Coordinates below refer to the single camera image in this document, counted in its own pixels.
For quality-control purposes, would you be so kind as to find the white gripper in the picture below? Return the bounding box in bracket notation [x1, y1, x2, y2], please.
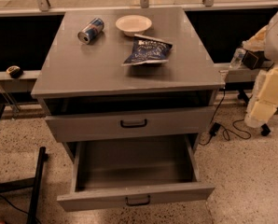
[243, 26, 278, 128]

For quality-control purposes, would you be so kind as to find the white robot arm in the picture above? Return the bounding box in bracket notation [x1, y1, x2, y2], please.
[243, 12, 278, 128]

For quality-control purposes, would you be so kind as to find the grey middle drawer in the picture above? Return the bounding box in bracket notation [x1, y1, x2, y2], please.
[46, 106, 215, 143]

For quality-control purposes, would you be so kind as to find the grey drawer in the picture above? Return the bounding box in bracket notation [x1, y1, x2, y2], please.
[46, 106, 215, 143]
[57, 134, 215, 211]

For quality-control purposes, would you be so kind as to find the grey drawer cabinet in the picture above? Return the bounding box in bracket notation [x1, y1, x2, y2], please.
[32, 7, 224, 156]

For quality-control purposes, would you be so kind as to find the grey bottom drawer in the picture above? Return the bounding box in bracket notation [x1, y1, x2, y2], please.
[57, 134, 215, 211]

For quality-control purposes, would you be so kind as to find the small black box speaker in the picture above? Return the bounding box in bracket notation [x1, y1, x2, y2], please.
[243, 51, 265, 70]

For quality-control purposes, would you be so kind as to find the clear plastic water bottle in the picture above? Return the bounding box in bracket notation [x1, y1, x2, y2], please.
[229, 48, 246, 69]

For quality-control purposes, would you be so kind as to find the blue chip bag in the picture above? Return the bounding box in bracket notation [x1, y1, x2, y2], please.
[122, 35, 173, 66]

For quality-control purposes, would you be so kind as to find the blue silver drink can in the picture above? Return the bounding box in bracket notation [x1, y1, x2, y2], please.
[77, 18, 104, 44]

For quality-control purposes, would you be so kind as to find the black yellow tape measure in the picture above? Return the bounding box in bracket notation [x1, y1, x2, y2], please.
[7, 65, 23, 78]

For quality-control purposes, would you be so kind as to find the black metal stand left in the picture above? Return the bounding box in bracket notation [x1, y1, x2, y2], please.
[0, 147, 48, 224]

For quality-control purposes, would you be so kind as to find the black power adapter with cable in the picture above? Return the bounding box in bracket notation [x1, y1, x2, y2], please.
[198, 89, 253, 147]

